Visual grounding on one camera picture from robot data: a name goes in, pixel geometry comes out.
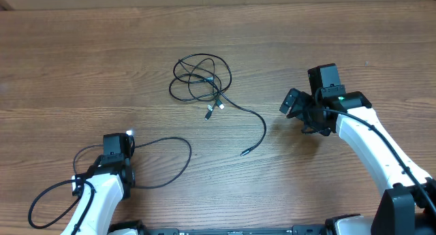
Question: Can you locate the black multi-plug cable bundle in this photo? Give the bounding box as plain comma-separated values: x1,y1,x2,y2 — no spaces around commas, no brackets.
168,53,267,157

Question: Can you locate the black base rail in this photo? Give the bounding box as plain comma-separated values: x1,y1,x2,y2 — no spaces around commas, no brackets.
146,224,332,235

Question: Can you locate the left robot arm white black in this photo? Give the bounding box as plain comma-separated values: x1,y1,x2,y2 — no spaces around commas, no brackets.
63,133,147,235

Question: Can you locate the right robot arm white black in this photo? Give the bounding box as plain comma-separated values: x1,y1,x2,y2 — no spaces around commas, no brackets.
280,63,435,234

